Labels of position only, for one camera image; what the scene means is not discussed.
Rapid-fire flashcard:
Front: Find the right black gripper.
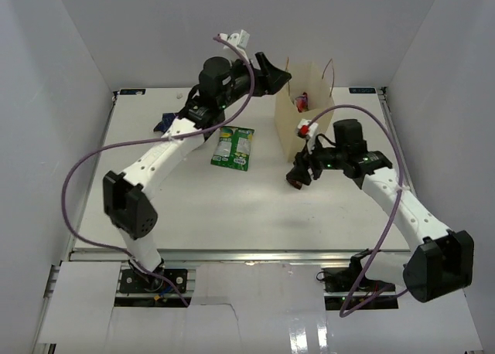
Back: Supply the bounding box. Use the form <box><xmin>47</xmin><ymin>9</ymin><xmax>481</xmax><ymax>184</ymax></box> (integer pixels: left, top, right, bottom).
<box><xmin>287</xmin><ymin>136</ymin><xmax>348</xmax><ymax>186</ymax></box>

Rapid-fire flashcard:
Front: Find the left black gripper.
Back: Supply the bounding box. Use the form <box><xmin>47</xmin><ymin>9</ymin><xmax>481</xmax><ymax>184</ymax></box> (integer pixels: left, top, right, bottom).
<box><xmin>218</xmin><ymin>52</ymin><xmax>291</xmax><ymax>109</ymax></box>

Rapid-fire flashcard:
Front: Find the purple candy bag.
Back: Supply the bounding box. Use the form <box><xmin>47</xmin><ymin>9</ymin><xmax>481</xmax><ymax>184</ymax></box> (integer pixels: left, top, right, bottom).
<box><xmin>294</xmin><ymin>92</ymin><xmax>309</xmax><ymax>113</ymax></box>

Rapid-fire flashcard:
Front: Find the green Fox's candy bag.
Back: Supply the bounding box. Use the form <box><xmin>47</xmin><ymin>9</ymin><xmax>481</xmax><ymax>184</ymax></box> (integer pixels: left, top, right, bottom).
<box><xmin>210</xmin><ymin>126</ymin><xmax>254</xmax><ymax>172</ymax></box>

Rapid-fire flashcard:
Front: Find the dark purple snack bag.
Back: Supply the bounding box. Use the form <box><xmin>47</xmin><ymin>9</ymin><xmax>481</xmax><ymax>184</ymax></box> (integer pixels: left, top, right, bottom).
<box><xmin>153</xmin><ymin>113</ymin><xmax>177</xmax><ymax>134</ymax></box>

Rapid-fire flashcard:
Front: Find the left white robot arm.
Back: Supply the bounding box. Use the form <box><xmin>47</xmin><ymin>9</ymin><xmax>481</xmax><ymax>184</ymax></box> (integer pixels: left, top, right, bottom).
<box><xmin>103</xmin><ymin>53</ymin><xmax>292</xmax><ymax>291</ymax></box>

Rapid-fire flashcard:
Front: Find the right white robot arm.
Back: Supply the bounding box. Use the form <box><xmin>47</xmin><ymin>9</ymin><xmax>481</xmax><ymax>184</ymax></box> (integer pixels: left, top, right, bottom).
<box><xmin>286</xmin><ymin>119</ymin><xmax>474</xmax><ymax>302</ymax></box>

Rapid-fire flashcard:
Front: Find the brown paper bag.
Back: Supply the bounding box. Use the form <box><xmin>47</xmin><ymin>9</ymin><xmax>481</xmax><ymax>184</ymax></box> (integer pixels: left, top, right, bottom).
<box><xmin>275</xmin><ymin>62</ymin><xmax>335</xmax><ymax>162</ymax></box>

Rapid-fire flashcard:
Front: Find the brown chocolate bar right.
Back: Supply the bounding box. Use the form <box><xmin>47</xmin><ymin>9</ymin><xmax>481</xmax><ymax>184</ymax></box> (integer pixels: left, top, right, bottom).
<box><xmin>288</xmin><ymin>180</ymin><xmax>303</xmax><ymax>190</ymax></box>

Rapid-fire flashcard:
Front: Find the right blue table label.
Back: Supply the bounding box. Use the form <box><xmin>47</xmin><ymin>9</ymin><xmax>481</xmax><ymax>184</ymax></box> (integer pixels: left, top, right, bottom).
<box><xmin>349</xmin><ymin>87</ymin><xmax>377</xmax><ymax>94</ymax></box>

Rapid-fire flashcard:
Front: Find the blue table label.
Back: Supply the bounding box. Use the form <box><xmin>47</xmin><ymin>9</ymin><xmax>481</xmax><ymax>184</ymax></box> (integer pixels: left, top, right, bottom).
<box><xmin>349</xmin><ymin>87</ymin><xmax>377</xmax><ymax>94</ymax></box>
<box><xmin>118</xmin><ymin>88</ymin><xmax>146</xmax><ymax>96</ymax></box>

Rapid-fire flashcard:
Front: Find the left blue table label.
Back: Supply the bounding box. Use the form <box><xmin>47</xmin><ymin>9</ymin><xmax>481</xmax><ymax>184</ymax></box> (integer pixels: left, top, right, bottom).
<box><xmin>118</xmin><ymin>88</ymin><xmax>146</xmax><ymax>96</ymax></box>

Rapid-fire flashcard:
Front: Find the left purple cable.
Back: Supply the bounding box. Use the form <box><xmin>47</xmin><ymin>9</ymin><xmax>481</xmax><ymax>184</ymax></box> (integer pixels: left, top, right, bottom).
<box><xmin>61</xmin><ymin>36</ymin><xmax>256</xmax><ymax>307</ymax></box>

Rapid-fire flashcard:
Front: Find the purple cable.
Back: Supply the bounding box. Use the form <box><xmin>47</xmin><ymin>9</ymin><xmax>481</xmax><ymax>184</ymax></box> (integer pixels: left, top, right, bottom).
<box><xmin>305</xmin><ymin>105</ymin><xmax>411</xmax><ymax>318</ymax></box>
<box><xmin>61</xmin><ymin>36</ymin><xmax>256</xmax><ymax>307</ymax></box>

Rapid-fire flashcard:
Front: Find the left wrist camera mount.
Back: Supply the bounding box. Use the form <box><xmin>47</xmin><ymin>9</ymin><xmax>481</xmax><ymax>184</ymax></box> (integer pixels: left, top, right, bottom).
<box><xmin>213</xmin><ymin>29</ymin><xmax>250</xmax><ymax>62</ymax></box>

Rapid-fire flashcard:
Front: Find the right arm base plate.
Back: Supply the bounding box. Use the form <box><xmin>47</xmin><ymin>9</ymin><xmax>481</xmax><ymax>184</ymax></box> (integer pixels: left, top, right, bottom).
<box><xmin>316</xmin><ymin>267</ymin><xmax>399</xmax><ymax>311</ymax></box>

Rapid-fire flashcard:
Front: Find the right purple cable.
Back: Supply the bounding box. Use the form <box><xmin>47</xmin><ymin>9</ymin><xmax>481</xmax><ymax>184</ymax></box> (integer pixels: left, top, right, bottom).
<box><xmin>305</xmin><ymin>105</ymin><xmax>411</xmax><ymax>318</ymax></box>

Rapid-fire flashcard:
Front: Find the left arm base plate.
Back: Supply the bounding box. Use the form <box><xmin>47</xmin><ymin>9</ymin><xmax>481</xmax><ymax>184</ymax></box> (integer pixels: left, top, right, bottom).
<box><xmin>118</xmin><ymin>268</ymin><xmax>188</xmax><ymax>298</ymax></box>

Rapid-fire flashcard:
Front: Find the aluminium front rail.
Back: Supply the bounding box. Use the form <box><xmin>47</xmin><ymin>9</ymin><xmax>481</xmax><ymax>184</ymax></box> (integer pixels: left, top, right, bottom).
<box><xmin>67</xmin><ymin>249</ymin><xmax>411</xmax><ymax>263</ymax></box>

